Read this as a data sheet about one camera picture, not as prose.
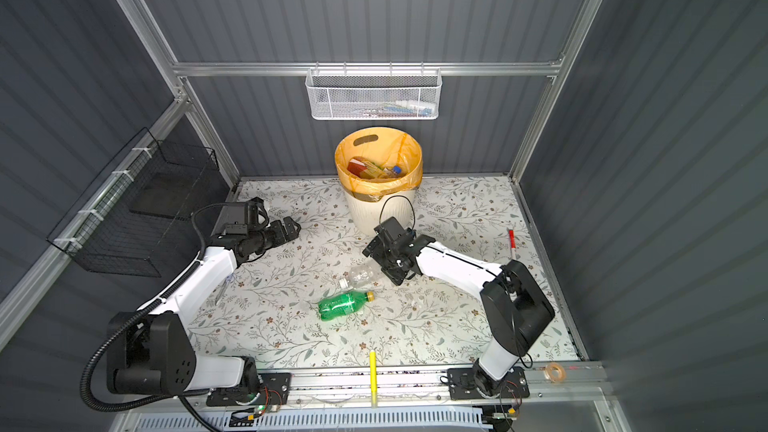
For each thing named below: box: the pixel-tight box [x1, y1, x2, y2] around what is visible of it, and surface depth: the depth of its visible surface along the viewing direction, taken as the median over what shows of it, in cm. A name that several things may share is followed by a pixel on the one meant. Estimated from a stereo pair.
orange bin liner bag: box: [334, 126, 423, 201], surface depth 96 cm
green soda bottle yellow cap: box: [318, 291, 375, 321], surface depth 85 cm
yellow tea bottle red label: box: [346, 157, 385, 179], surface depth 97 cm
